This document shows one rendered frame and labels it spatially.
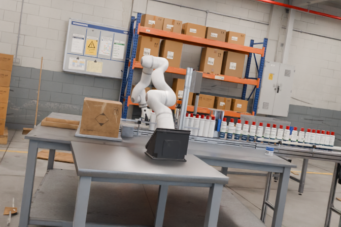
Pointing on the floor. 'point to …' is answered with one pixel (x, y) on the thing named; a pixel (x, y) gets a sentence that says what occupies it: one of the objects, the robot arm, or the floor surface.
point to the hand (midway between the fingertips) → (147, 123)
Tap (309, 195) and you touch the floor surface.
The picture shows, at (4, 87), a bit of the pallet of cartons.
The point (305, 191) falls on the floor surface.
